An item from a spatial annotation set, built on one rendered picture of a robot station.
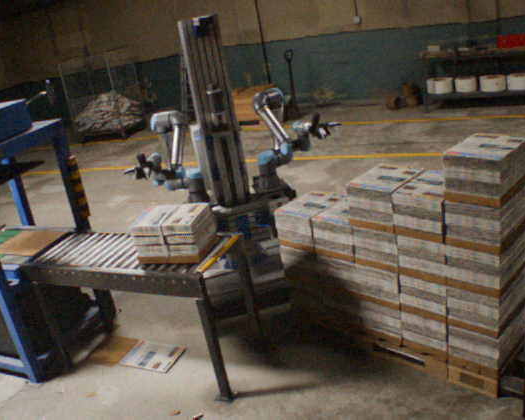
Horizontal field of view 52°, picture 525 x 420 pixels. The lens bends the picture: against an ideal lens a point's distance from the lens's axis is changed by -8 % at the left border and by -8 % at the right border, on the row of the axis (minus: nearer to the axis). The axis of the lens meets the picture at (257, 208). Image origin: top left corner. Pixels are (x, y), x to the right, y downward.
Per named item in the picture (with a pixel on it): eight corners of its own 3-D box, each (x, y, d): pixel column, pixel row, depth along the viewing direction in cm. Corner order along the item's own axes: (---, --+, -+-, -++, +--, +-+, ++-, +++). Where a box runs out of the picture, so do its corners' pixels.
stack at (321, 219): (328, 299, 399) (313, 188, 370) (479, 344, 317) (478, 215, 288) (292, 326, 376) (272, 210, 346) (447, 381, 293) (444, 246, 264)
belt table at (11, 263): (81, 238, 396) (77, 226, 392) (19, 282, 342) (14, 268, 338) (17, 236, 426) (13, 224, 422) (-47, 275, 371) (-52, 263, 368)
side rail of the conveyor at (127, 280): (208, 294, 294) (203, 274, 290) (203, 299, 289) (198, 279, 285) (30, 277, 351) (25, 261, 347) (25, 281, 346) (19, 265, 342)
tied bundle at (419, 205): (431, 208, 309) (428, 168, 301) (477, 216, 287) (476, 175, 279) (393, 235, 286) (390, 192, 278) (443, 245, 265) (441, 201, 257)
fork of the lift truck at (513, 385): (377, 338, 339) (376, 332, 338) (544, 394, 265) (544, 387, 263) (367, 346, 333) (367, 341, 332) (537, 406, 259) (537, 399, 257)
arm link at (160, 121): (185, 192, 380) (168, 113, 361) (164, 194, 384) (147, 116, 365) (191, 186, 391) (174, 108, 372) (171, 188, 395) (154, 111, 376)
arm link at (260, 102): (247, 91, 368) (290, 149, 356) (261, 88, 374) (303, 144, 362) (242, 103, 378) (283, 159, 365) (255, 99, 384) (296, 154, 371)
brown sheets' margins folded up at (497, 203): (478, 324, 312) (475, 165, 278) (526, 338, 291) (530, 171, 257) (446, 360, 288) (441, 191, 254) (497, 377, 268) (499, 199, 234)
